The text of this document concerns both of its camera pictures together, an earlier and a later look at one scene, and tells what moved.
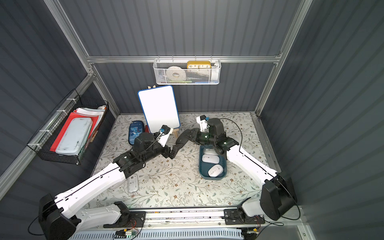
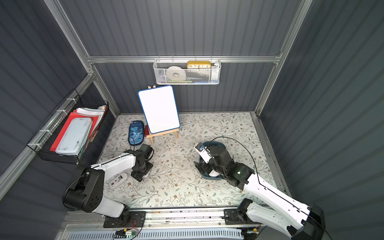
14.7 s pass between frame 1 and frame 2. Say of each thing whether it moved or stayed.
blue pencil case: stayed
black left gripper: moved
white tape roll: stayed
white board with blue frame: stayed
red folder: stayed
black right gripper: moved
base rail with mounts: stayed
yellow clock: stayed
